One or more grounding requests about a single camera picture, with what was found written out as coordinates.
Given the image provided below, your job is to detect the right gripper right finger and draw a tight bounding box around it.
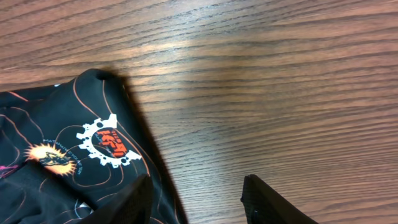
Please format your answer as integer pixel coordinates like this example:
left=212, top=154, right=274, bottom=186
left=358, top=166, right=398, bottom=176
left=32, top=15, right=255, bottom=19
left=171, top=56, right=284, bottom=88
left=241, top=174, right=317, bottom=224

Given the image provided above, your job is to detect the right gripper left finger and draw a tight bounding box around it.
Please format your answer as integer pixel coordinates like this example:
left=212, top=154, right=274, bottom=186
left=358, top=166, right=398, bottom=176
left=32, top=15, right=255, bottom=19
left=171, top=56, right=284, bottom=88
left=78, top=175, right=154, bottom=224

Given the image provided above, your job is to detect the black orange patterned jersey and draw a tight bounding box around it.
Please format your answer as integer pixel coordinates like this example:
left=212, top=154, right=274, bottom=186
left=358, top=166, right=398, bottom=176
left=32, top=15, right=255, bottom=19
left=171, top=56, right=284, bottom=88
left=1, top=69, right=187, bottom=223

